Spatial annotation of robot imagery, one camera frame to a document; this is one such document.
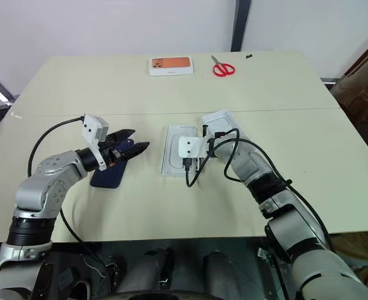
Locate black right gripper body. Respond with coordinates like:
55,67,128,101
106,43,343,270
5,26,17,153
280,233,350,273
203,136,218,159

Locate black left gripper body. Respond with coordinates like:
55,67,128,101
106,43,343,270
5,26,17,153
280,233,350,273
96,136,125,165

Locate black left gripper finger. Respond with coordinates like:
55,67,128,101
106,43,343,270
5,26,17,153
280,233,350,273
121,141,151,161
108,128,137,144

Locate white phone box lid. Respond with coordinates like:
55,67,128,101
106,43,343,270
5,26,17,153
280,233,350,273
197,109,242,148

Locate dark blue smartphone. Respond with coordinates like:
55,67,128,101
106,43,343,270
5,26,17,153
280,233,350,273
89,138,134,190

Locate white phone box base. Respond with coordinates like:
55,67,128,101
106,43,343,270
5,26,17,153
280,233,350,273
160,124,204,180

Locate white box with orange phone print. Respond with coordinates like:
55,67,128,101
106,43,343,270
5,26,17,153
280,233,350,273
148,56,195,77

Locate dark grey rounded cylinder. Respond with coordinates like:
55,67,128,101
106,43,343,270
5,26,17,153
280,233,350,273
117,247,174,295
202,249,245,295

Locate brown wooden cabinet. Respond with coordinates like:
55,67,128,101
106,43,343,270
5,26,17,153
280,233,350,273
329,32,368,126

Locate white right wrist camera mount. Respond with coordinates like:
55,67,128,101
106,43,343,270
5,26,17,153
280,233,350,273
178,136,209,158

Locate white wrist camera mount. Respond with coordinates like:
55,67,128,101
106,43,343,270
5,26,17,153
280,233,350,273
178,136,209,158
81,114,110,171

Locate short black right wrist cable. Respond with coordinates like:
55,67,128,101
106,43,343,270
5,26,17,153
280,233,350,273
214,127,246,183

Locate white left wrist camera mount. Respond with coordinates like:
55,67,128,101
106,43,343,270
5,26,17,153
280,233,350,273
81,114,110,171

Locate long black right arm cable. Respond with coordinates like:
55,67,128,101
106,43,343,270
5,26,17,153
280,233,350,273
182,137,337,251

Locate red handled scissors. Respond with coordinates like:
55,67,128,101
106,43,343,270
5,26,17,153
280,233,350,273
210,54,237,78

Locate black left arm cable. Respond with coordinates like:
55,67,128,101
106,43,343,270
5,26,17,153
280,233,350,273
27,116,110,279

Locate dark vertical post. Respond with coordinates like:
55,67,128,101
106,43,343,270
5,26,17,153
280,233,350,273
230,0,253,53

